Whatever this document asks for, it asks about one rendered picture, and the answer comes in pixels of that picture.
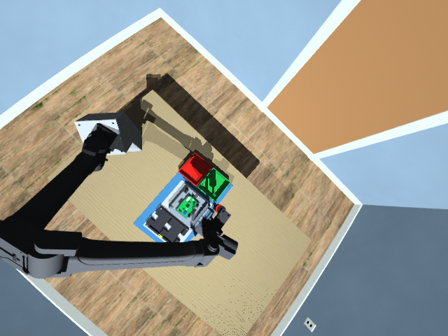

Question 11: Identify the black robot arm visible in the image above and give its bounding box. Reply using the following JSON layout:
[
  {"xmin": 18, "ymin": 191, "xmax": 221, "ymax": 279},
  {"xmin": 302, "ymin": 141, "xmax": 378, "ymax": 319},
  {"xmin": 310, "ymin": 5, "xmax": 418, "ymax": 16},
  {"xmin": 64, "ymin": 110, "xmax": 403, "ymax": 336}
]
[{"xmin": 0, "ymin": 123, "xmax": 238, "ymax": 279}]

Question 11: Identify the red bin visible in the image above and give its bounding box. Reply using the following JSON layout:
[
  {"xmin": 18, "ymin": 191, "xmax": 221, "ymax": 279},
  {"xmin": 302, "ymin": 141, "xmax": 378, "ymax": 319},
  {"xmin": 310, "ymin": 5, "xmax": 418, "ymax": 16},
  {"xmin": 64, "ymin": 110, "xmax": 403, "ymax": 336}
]
[{"xmin": 178, "ymin": 153, "xmax": 212, "ymax": 186}]

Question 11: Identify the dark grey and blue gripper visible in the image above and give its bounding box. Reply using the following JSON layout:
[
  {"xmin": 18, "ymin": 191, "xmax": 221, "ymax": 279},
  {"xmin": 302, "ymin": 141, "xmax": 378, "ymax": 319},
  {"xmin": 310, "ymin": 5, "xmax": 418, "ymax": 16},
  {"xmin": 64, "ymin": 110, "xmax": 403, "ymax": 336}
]
[{"xmin": 195, "ymin": 217, "xmax": 208, "ymax": 236}]

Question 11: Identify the green open-top bin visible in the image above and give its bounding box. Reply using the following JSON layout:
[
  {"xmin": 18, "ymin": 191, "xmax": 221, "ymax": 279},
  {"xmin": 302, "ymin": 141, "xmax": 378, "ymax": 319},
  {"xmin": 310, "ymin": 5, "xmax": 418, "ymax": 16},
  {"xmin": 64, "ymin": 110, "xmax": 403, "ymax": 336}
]
[{"xmin": 198, "ymin": 168, "xmax": 230, "ymax": 201}]

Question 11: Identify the green circuit board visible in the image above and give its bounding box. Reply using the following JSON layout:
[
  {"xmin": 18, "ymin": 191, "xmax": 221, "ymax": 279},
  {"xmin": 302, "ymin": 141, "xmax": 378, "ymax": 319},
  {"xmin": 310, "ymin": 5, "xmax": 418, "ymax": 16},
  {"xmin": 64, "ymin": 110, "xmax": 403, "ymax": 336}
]
[{"xmin": 177, "ymin": 195, "xmax": 198, "ymax": 217}]

